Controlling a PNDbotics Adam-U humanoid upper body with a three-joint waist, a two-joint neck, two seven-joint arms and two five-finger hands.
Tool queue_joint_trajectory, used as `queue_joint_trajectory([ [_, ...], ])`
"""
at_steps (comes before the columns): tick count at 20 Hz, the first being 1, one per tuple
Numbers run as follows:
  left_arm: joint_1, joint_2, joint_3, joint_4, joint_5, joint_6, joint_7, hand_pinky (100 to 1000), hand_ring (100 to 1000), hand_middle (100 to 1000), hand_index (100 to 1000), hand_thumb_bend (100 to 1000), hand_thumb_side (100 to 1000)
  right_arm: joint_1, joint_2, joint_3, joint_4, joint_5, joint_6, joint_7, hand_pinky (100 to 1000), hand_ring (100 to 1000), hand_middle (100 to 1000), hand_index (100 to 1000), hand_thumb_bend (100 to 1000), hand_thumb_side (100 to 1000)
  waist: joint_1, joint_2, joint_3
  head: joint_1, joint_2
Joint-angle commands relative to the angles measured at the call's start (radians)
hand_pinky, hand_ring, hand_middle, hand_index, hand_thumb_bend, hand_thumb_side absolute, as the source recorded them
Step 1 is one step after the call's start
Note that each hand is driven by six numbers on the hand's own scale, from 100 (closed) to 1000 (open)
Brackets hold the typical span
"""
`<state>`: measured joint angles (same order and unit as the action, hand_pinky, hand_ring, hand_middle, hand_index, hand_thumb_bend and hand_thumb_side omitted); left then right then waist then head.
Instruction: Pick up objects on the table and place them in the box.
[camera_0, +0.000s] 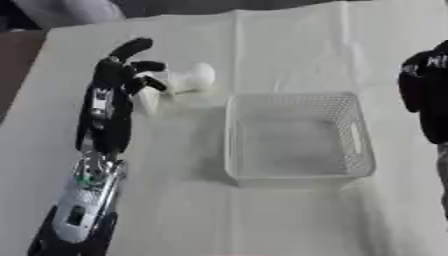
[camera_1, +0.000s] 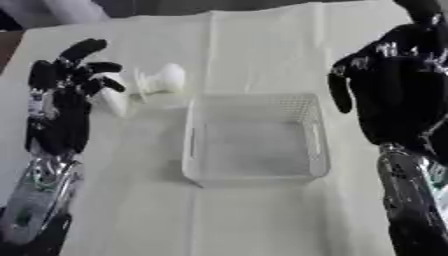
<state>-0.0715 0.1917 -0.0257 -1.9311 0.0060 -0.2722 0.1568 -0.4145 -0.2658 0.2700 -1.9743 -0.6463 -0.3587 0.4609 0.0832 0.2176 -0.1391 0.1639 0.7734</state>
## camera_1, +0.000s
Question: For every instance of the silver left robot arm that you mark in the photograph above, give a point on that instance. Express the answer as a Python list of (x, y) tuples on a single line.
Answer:
[(38, 200)]

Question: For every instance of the white plastic basket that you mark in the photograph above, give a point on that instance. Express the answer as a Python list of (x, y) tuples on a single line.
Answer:
[(254, 140)]

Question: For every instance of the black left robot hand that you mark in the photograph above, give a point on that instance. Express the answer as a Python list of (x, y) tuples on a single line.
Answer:
[(61, 113)]

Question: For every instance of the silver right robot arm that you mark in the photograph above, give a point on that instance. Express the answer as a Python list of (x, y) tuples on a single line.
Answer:
[(417, 203)]

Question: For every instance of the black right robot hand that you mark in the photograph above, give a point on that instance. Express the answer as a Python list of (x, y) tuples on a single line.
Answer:
[(402, 93)]

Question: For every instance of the white plastic bottle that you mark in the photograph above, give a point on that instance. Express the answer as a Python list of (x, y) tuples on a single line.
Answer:
[(112, 96)]

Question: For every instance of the person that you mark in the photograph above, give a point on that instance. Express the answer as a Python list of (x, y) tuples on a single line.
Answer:
[(52, 11)]

